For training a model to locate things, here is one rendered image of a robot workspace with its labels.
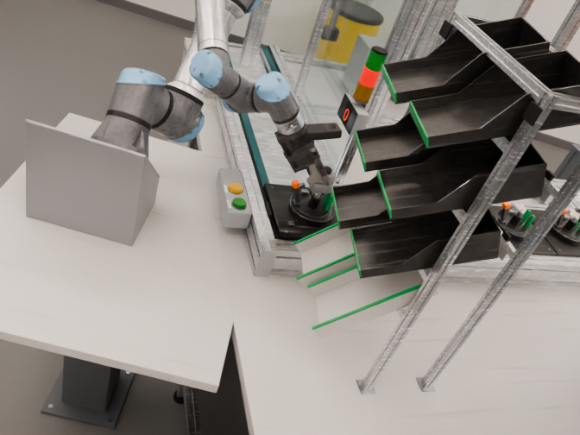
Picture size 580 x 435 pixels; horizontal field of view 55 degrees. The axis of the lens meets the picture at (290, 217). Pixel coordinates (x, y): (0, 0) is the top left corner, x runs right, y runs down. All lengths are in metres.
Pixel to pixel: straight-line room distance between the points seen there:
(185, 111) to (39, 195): 0.43
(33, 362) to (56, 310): 0.98
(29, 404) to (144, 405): 0.39
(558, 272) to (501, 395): 0.60
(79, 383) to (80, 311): 0.76
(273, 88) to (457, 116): 0.47
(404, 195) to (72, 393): 1.47
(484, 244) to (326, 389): 0.51
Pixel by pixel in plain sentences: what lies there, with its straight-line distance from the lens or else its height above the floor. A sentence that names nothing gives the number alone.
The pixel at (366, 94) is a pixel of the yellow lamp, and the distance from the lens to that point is 1.66.
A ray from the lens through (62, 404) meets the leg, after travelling 2.23.
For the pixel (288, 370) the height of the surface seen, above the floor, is 0.86.
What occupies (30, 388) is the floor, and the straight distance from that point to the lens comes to 2.29.
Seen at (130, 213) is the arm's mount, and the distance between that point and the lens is 1.46.
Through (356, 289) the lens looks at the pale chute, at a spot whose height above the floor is 1.07.
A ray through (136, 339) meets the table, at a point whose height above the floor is 0.86.
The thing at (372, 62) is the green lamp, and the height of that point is 1.38.
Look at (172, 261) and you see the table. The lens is 1.51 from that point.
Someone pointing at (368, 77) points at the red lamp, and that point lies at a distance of 1.64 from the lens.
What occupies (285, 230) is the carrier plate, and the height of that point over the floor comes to 0.97.
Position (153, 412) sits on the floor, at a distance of 2.24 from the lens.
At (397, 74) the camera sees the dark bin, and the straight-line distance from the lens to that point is 1.19.
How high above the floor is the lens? 1.91
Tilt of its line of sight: 37 degrees down
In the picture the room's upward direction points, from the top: 20 degrees clockwise
